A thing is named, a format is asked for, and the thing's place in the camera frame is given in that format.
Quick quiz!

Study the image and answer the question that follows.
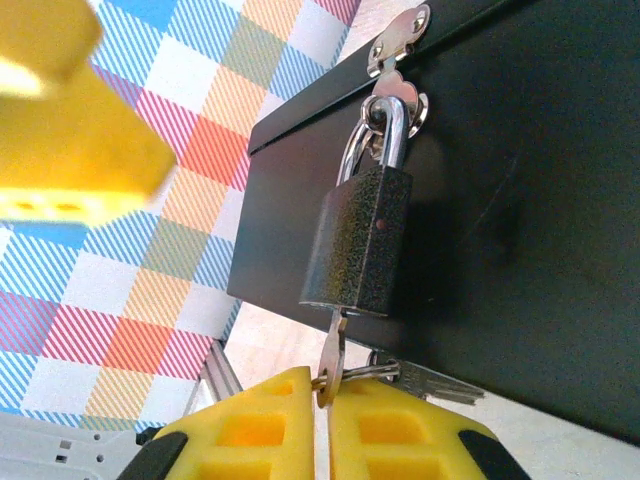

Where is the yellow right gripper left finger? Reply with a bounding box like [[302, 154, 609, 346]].
[[117, 365, 317, 480]]

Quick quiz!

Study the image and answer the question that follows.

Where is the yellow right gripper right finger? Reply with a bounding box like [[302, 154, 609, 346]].
[[327, 378, 532, 480]]

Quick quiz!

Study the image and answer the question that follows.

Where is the dark speckled padlock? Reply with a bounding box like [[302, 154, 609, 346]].
[[298, 94, 415, 320]]

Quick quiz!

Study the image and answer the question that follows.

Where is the silver spare key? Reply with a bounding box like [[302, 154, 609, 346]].
[[367, 349, 487, 407]]

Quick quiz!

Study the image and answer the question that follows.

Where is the silver hasp latch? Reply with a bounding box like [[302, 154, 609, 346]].
[[365, 3, 432, 141]]

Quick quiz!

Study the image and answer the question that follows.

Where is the aluminium side rail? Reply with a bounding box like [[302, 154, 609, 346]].
[[187, 339, 247, 417]]

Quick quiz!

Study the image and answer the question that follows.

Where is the silver key ring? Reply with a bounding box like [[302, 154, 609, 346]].
[[310, 361, 402, 394]]

